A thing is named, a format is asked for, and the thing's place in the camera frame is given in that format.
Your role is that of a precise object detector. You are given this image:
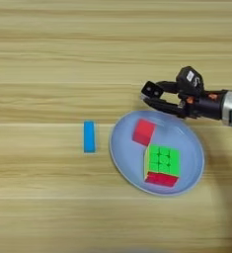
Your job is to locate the red cube block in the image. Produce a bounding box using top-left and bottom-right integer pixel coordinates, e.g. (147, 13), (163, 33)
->
(131, 118), (158, 147)

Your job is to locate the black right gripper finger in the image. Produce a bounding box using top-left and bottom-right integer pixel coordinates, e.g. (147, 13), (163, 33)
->
(155, 80), (182, 96)
(141, 95), (186, 119)

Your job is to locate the blue rectangular block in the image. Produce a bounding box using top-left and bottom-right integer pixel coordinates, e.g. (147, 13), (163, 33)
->
(83, 120), (97, 154)

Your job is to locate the Rubik's cube green red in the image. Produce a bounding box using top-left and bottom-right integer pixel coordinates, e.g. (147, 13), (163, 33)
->
(143, 143), (182, 189)

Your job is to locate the light blue round plate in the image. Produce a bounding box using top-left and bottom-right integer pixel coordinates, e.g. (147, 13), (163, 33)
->
(108, 109), (206, 198)

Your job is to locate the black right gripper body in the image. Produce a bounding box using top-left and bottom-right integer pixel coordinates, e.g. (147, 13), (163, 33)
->
(176, 88), (228, 122)

